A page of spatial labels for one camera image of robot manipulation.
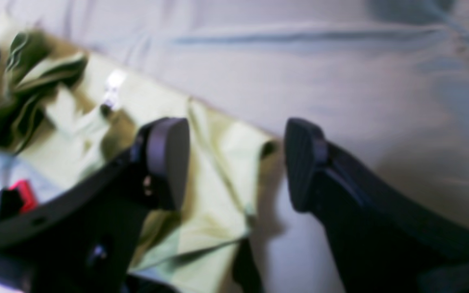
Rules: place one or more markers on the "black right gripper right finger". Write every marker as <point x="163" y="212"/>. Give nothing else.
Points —
<point x="380" y="240"/>

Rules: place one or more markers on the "grey-green table cloth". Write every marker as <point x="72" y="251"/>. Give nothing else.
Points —
<point x="388" y="80"/>

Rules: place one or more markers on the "yellow-green T-shirt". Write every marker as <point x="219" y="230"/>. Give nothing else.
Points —
<point x="66" y="112"/>

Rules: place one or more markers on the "blue orange clamp centre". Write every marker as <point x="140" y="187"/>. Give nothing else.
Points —
<point x="17" y="199"/>

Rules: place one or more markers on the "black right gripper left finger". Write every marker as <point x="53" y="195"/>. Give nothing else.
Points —
<point x="84" y="240"/>

